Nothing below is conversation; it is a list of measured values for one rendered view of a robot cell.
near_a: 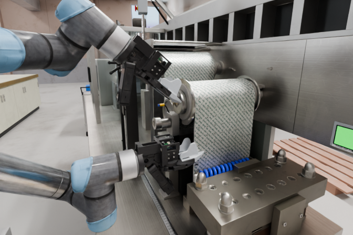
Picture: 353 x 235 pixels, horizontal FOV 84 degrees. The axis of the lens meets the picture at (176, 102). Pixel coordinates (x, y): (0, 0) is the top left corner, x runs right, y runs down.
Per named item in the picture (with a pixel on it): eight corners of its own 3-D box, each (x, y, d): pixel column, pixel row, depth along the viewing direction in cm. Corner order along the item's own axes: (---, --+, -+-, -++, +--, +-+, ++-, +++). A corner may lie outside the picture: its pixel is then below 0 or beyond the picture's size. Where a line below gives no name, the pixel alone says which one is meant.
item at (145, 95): (137, 126, 141) (133, 43, 128) (156, 123, 147) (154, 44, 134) (143, 132, 129) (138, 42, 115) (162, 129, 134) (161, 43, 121)
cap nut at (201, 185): (192, 184, 56) (192, 170, 55) (203, 181, 58) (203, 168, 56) (198, 192, 53) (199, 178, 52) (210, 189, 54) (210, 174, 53)
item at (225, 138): (193, 173, 62) (194, 119, 58) (248, 158, 72) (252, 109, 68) (193, 174, 62) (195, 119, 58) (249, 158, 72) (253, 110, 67)
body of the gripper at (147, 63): (174, 65, 52) (138, 32, 46) (155, 91, 51) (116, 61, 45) (163, 64, 59) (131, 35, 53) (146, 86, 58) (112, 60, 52)
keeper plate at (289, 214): (269, 240, 52) (273, 205, 50) (293, 226, 56) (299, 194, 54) (277, 248, 50) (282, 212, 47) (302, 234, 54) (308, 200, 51)
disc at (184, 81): (173, 119, 70) (172, 77, 67) (174, 118, 70) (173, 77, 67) (194, 130, 56) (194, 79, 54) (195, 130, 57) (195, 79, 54)
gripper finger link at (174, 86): (194, 89, 55) (169, 69, 52) (182, 107, 54) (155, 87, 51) (189, 89, 58) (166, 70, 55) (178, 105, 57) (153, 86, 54)
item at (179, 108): (169, 96, 65) (177, 86, 59) (175, 96, 66) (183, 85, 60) (175, 117, 63) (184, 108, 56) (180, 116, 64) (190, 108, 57)
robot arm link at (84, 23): (60, 14, 47) (79, -15, 44) (100, 46, 52) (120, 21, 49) (45, 21, 40) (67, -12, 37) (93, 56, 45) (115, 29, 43)
